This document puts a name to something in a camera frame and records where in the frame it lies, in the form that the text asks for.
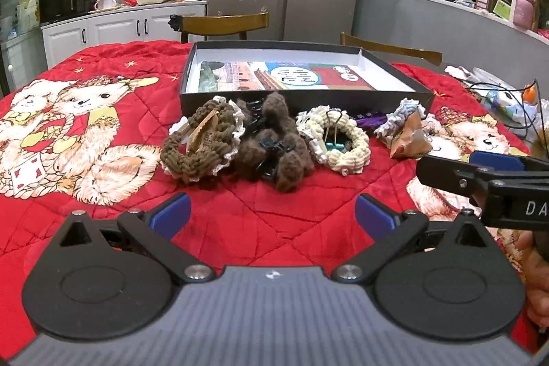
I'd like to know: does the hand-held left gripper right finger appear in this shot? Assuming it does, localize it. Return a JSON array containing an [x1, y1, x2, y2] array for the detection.
[[332, 192, 492, 284]]

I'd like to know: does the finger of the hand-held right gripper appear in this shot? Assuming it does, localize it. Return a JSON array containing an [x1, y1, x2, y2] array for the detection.
[[416, 154, 490, 204], [469, 150, 549, 174]]

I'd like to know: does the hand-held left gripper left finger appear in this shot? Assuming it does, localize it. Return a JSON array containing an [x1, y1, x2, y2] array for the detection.
[[58, 192, 216, 284]]

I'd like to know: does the brown paper packet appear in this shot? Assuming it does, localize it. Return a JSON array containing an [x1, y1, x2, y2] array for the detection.
[[389, 111, 434, 160]]

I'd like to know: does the cream crochet scrunchie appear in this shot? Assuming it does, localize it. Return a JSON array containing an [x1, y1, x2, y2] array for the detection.
[[317, 106, 372, 177]]

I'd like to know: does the blue white crochet scrunchie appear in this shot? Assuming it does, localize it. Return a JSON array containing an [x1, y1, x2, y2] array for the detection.
[[374, 98, 427, 139]]

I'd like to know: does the purple candy bar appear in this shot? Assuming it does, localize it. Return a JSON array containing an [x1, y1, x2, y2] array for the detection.
[[354, 111, 389, 129]]

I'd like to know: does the brown crochet scrunchie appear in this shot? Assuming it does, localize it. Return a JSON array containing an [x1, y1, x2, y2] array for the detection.
[[161, 95, 247, 183]]

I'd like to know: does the black cardboard box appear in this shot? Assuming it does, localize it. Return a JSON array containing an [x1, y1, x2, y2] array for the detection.
[[179, 41, 435, 118]]

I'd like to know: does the person's right hand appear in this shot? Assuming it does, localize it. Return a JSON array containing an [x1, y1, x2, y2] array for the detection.
[[514, 231, 549, 329]]

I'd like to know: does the pile of plastic bags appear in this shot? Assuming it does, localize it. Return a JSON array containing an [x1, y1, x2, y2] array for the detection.
[[445, 65, 549, 144]]

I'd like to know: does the red printed blanket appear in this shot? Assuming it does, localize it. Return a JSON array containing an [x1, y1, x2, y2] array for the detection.
[[0, 40, 549, 350]]

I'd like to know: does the wooden chair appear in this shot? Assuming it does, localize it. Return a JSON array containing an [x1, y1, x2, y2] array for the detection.
[[169, 12, 269, 44], [340, 32, 443, 67]]

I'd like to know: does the pink jar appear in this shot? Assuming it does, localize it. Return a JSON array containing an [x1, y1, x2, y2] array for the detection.
[[513, 0, 535, 29]]

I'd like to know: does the colourful printed booklet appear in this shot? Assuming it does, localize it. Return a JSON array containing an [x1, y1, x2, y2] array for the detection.
[[198, 61, 378, 92]]

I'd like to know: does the white kitchen cabinet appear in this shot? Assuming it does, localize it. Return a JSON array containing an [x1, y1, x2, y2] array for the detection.
[[40, 1, 207, 69]]

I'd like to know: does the black microwave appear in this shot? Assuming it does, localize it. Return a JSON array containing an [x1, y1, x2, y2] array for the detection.
[[38, 0, 101, 24]]

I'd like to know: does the black cable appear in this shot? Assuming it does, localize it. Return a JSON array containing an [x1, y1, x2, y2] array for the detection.
[[465, 78, 542, 131]]

